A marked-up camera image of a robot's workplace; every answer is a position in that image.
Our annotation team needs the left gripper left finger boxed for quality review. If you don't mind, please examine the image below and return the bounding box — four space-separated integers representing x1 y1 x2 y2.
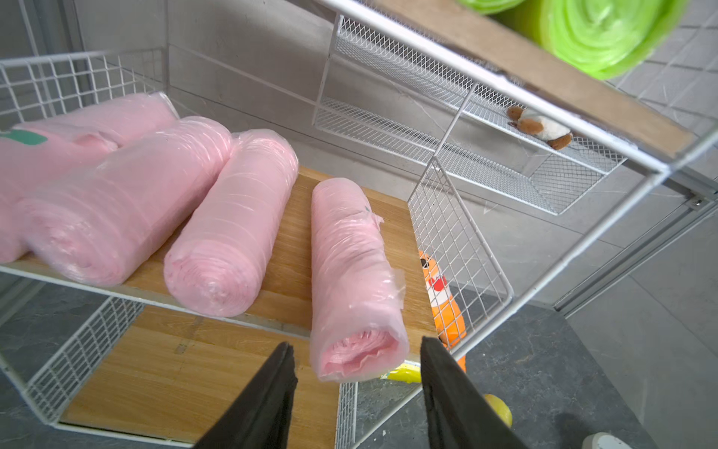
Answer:
194 342 298 448

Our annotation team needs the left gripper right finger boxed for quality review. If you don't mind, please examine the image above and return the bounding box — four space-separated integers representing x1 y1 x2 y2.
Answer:
420 337 525 448

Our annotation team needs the yellow roll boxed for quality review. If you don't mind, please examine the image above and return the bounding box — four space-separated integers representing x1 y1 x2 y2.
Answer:
381 362 422 384
484 394 513 428

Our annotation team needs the pink roll small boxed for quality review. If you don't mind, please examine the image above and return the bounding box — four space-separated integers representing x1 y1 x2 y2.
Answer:
1 93 179 263

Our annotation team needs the green roll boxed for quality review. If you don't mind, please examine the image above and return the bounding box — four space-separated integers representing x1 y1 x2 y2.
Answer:
493 0 690 80
459 0 525 15

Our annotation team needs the orange shark plush toy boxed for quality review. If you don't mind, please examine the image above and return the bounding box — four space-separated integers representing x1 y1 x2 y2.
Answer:
419 251 467 349

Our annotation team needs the brown white plush toy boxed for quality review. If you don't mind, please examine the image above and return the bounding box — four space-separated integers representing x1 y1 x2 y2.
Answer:
506 106 573 151

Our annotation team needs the white round handled brush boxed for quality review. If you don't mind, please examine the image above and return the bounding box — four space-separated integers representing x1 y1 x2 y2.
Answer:
581 432 631 449

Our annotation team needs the white wire three-tier shelf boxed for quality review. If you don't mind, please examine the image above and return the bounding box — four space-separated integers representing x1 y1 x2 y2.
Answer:
1 1 717 448

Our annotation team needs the white wire wall basket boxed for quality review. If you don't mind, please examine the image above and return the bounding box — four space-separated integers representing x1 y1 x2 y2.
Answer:
313 15 624 216

